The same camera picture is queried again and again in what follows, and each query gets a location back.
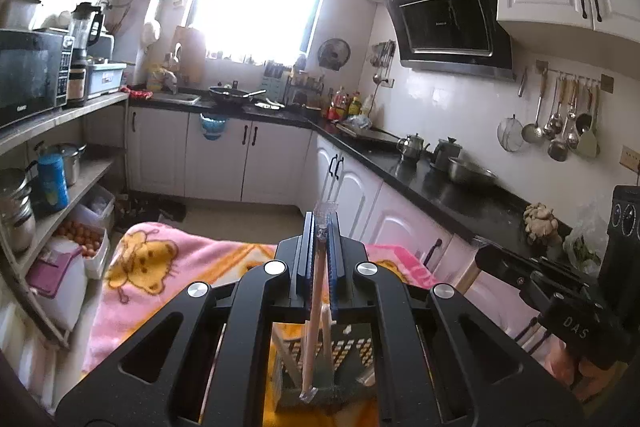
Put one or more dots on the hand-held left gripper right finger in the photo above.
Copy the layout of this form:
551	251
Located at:
337	272

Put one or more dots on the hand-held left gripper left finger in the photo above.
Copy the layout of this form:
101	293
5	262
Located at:
304	267

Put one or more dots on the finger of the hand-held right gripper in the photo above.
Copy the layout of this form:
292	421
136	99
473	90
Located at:
515	272

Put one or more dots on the wooden chopstick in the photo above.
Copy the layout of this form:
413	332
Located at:
326	327
287	352

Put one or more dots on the wooden chopsticks pair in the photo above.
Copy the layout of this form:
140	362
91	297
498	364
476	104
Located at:
312	347

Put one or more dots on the dark green utensil basket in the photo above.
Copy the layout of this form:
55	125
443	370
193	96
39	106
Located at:
345	357

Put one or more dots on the row of hanging kitchen utensils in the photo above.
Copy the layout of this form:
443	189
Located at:
560	122

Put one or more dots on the person's right hand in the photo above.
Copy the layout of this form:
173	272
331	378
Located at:
582	374

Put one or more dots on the plastic bag of greens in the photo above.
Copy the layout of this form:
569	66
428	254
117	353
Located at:
585	242

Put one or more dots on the white base cabinets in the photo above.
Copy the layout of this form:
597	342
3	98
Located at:
270	162

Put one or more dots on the steel bowl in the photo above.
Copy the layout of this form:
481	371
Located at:
470	171

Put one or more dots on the black kitchen countertop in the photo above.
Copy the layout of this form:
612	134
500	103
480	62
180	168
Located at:
425	184

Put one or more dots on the hanging mesh strainer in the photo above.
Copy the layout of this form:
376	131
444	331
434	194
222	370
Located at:
510	134

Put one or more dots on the dark kettle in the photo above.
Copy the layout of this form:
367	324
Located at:
446	152

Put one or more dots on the pink bear printed blanket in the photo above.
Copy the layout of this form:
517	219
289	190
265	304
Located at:
165	257

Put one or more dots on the steel kettle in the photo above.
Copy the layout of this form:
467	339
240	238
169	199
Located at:
411	147

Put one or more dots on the blue hanging bag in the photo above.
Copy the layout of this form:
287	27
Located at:
213	127

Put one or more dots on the group of condiment bottles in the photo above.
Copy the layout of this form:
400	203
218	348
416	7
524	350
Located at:
347	104

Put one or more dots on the black wok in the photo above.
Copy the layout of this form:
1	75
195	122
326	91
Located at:
230	95

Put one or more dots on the knife block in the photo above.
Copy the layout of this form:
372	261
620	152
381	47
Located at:
273	79

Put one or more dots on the box of eggs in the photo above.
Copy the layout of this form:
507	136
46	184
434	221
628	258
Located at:
82	242

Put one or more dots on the wooden cutting board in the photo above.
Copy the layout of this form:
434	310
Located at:
191	54

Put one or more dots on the kitchen shelf unit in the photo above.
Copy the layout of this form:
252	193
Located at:
75	187

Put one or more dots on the purple lidded container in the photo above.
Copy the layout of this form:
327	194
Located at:
55	282

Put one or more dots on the steel pot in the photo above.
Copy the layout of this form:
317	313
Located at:
74	164

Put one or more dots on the black range hood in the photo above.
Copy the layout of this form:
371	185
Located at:
445	22

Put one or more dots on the blue canister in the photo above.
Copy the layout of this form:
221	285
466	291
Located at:
52	184

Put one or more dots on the grey plastic box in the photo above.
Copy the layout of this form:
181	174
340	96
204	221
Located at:
106	79

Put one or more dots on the stack of steel pots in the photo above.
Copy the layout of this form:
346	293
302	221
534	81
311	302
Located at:
15	212

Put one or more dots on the blender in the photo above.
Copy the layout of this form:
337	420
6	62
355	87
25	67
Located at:
82	52

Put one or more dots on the black microwave oven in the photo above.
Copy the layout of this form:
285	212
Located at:
30	77

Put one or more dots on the small wall fan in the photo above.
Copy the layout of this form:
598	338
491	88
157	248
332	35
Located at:
334	53

